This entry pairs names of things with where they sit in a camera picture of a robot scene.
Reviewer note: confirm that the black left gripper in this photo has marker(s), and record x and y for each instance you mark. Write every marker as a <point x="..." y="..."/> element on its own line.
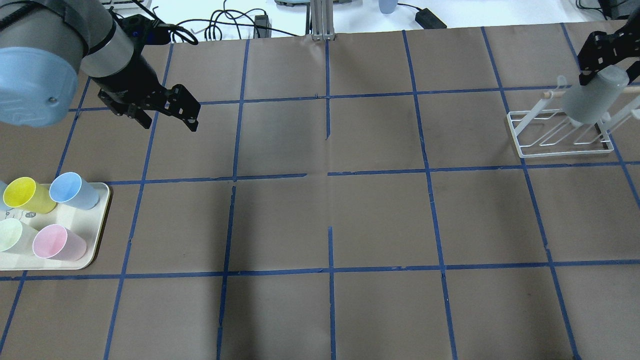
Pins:
<point x="129" y="80"/>

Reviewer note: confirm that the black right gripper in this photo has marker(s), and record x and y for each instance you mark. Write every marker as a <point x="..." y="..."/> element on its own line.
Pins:
<point x="599" y="50"/>

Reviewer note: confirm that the grey cup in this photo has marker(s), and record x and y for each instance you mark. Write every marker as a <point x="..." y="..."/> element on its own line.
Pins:
<point x="586" y="104"/>

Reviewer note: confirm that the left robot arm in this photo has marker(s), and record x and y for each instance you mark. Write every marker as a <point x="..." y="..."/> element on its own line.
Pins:
<point x="44" y="44"/>

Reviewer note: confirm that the light blue cup back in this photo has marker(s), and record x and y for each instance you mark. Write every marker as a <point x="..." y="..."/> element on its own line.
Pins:
<point x="73" y="191"/>

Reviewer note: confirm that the light blue cup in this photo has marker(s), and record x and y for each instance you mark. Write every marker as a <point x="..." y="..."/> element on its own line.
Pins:
<point x="73" y="191"/>
<point x="3" y="205"/>

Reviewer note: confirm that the yellow cup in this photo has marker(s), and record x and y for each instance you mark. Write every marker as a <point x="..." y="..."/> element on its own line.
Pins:
<point x="28" y="195"/>

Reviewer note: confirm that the pink cup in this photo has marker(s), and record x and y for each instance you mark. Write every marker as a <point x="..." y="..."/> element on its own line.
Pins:
<point x="56" y="242"/>

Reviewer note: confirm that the light blue cup front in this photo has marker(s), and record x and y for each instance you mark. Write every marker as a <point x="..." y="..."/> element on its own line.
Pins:
<point x="3" y="205"/>

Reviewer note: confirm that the cream white cup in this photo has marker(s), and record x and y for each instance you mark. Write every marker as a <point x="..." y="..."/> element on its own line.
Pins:
<point x="16" y="237"/>

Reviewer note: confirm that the blue cup on desk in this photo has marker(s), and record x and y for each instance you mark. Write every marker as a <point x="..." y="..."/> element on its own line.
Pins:
<point x="387" y="7"/>

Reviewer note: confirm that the black power adapter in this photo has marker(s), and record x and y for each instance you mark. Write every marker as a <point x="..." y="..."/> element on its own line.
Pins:
<point x="428" y="20"/>

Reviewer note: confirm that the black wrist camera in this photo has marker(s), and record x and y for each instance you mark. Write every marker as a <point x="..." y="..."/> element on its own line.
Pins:
<point x="144" y="31"/>

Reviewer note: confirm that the white wire rack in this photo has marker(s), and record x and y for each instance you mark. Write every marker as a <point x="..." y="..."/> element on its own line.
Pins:
<point x="547" y="131"/>

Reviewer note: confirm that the aluminium frame post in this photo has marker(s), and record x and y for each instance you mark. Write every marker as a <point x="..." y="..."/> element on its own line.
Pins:
<point x="322" y="20"/>

